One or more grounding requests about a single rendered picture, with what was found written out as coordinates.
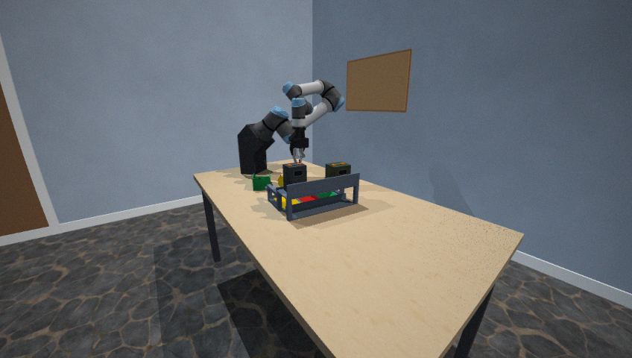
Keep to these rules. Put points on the grey metal shelf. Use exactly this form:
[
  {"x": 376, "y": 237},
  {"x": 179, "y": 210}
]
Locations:
[{"x": 313, "y": 197}]

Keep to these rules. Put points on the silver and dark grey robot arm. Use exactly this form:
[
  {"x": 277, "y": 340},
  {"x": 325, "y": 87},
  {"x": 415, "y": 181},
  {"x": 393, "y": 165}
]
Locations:
[{"x": 277, "y": 118}]

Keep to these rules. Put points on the green bin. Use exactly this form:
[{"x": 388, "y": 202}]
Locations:
[{"x": 259, "y": 183}]

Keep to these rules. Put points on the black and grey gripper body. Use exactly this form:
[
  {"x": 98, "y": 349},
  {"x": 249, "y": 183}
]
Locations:
[{"x": 301, "y": 142}]

